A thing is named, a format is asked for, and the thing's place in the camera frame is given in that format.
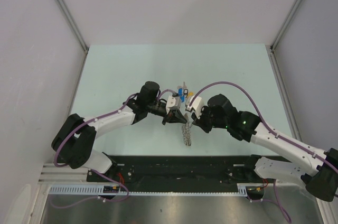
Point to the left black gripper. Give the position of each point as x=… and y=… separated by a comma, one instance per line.
x=175, y=116

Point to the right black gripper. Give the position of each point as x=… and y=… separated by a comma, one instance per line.
x=199, y=122

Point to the metal disc with keyrings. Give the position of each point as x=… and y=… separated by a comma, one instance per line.
x=186, y=131

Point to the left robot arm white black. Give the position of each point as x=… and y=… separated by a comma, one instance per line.
x=73, y=144

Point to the silver key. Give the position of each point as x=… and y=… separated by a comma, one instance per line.
x=183, y=86

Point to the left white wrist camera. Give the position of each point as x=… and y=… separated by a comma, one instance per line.
x=173, y=102

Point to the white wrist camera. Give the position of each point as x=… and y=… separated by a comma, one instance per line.
x=173, y=102
x=194, y=104

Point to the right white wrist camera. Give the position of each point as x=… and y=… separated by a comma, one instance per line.
x=194, y=104

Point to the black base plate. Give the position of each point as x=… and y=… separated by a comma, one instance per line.
x=182, y=174

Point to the white slotted cable duct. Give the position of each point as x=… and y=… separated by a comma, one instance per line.
x=113, y=190

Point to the right aluminium frame post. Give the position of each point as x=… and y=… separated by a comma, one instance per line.
x=286, y=23

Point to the aluminium frame post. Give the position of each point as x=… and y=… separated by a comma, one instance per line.
x=72, y=24
x=286, y=23

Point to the left aluminium frame post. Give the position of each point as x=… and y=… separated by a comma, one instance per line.
x=72, y=24

